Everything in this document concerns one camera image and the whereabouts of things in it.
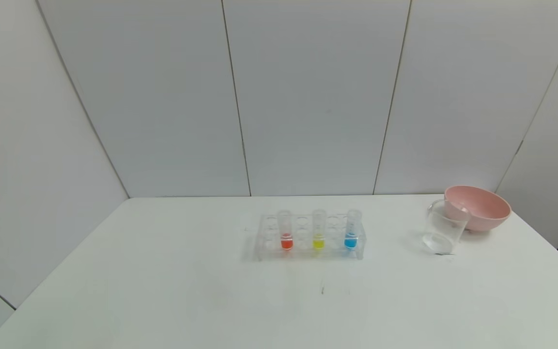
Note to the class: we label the test tube with red pigment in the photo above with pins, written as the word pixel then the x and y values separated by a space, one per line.
pixel 286 241

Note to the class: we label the test tube with blue pigment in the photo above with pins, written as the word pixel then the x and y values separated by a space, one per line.
pixel 350 241

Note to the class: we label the test tube with yellow pigment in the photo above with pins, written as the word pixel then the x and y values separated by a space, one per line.
pixel 318 241

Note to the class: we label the clear acrylic test tube rack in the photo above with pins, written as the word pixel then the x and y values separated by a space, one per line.
pixel 303 252

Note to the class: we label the clear glass beaker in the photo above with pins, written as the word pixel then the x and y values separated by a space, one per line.
pixel 446 232

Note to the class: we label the pink bowl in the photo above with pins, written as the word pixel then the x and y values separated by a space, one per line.
pixel 485 208

